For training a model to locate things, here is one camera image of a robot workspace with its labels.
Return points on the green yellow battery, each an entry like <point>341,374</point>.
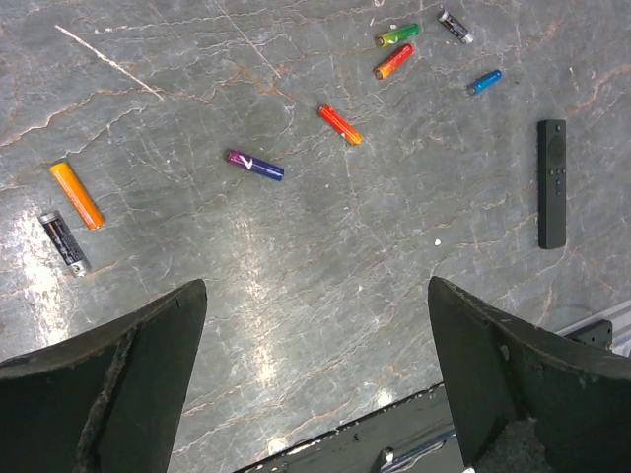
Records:
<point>397,35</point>

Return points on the black silver battery right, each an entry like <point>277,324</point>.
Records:
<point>455,27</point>

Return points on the black silver battery left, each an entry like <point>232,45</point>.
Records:
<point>67,247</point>

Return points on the red yellow battery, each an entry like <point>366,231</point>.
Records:
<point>393,61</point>

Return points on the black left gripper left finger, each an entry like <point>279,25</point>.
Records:
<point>108,399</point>

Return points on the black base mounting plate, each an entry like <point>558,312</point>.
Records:
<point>416,434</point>

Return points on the black silver battery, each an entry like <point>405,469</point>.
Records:
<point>455,27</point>
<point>67,247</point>

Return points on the red orange battery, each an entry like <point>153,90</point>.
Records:
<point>346,131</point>

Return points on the purple battery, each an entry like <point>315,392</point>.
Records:
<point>255,165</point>

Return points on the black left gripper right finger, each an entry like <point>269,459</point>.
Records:
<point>499,370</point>

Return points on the blue battery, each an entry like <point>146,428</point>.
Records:
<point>484,82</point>

